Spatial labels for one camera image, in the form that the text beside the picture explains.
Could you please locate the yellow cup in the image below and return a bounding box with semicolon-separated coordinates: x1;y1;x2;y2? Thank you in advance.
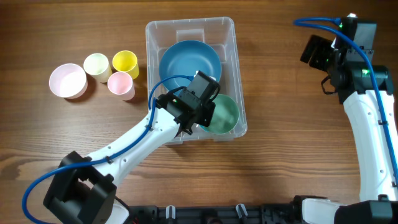
112;50;139;79

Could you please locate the cream cup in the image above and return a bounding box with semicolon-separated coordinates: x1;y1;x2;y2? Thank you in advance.
83;53;112;83

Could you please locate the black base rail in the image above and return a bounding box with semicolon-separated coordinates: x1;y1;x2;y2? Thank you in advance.
125;203;302;224

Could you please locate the dark blue bowl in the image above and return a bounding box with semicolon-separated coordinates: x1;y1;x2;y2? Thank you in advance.
159;40;222;82

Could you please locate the right blue cable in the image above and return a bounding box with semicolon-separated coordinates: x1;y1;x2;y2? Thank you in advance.
293;17;398;181

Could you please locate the blue cable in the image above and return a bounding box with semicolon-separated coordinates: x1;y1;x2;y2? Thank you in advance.
21;75;195;224
293;17;398;181

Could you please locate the mint green bowl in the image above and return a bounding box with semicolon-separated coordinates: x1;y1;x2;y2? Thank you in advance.
200;94;239;134

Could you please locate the left blue cable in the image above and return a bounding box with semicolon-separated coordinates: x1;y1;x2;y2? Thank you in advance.
21;75;195;224

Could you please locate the pink cup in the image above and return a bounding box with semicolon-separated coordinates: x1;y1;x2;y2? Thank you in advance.
107;72;135;101

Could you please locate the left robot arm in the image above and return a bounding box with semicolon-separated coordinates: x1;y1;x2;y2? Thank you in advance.
43;72;220;223

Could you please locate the clear plastic storage container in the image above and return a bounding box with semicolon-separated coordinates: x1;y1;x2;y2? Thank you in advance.
146;17;248;145

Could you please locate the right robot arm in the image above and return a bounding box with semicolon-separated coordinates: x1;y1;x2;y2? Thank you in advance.
296;35;397;223

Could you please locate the pink bowl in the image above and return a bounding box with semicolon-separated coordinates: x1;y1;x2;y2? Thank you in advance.
49;63;88;99

